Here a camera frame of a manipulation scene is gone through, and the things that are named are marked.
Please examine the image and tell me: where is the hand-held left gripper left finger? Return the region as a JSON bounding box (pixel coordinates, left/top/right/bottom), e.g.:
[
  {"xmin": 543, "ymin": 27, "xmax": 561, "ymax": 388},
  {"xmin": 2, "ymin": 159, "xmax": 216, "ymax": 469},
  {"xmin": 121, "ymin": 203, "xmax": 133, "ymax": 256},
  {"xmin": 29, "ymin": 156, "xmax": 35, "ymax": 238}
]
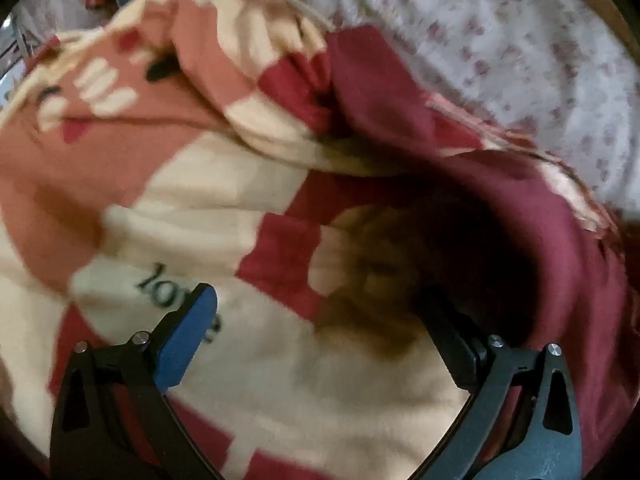
[{"xmin": 50, "ymin": 282, "xmax": 227, "ymax": 480}]

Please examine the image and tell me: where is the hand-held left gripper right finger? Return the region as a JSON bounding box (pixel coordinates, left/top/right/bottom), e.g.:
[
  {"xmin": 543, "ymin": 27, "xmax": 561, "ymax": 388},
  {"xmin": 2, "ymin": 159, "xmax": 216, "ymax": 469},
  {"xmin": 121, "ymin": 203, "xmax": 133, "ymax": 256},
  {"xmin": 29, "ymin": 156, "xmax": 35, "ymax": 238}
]
[{"xmin": 416, "ymin": 287, "xmax": 585, "ymax": 480}]

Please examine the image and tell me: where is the maroon garment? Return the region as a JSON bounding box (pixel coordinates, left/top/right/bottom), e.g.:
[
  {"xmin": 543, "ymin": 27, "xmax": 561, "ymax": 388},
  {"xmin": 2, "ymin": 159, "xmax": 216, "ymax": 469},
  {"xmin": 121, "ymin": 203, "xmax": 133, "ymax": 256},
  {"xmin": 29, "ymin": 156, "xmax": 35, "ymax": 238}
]
[{"xmin": 324, "ymin": 24, "xmax": 632, "ymax": 480}]

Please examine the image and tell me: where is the red and cream printed blanket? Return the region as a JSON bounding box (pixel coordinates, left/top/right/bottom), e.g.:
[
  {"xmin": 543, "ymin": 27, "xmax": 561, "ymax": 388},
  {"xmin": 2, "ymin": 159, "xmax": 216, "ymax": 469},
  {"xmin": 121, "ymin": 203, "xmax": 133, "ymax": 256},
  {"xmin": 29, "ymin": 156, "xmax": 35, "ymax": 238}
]
[{"xmin": 0, "ymin": 0, "xmax": 626, "ymax": 480}]

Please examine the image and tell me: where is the floral bed sheet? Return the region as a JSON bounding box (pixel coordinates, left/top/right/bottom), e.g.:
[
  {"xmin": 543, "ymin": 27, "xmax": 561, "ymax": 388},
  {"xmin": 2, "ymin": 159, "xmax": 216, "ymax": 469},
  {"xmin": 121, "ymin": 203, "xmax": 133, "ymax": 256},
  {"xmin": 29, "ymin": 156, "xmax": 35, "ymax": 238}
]
[{"xmin": 15, "ymin": 0, "xmax": 640, "ymax": 223}]

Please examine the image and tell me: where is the wooden bed frame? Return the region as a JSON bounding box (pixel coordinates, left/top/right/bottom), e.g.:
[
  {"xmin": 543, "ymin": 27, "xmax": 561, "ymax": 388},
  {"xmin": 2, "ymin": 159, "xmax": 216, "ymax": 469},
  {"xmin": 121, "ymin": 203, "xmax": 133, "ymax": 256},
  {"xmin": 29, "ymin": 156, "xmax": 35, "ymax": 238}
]
[{"xmin": 530, "ymin": 0, "xmax": 637, "ymax": 53}]

